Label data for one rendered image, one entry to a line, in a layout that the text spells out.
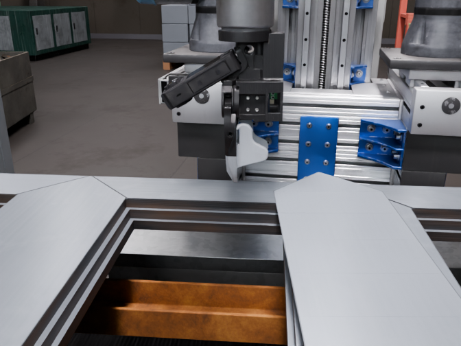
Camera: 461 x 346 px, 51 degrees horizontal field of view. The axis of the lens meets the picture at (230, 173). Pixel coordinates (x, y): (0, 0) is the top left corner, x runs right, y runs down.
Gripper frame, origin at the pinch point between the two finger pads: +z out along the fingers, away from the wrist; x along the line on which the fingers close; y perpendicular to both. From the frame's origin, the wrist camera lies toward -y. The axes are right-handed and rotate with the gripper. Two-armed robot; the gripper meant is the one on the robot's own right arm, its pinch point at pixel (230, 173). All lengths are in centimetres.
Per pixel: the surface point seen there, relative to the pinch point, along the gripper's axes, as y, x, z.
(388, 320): 17.5, -24.2, 6.7
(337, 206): 16.2, 2.5, 6.2
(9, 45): -434, 763, 50
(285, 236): 7.9, -7.3, 6.3
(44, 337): -17.0, -27.0, 8.1
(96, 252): -17.3, -10.4, 7.8
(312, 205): 12.4, 2.8, 6.1
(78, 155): -134, 271, 87
